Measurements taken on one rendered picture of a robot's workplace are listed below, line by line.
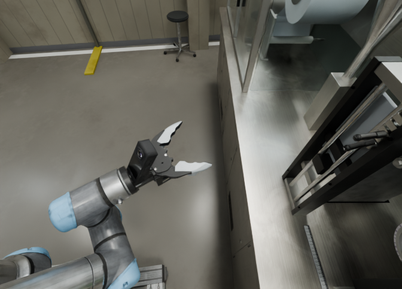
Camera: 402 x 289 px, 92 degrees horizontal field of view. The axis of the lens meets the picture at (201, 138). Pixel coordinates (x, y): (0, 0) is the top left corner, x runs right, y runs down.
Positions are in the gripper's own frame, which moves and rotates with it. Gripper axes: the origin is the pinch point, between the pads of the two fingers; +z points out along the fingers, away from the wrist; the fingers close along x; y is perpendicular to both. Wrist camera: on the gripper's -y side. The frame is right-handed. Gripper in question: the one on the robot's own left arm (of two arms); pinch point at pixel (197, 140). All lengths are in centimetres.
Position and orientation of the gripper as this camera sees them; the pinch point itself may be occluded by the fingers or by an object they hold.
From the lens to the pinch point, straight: 50.9
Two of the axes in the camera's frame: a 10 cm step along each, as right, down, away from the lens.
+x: 5.4, 7.5, -3.8
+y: -0.8, 5.0, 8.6
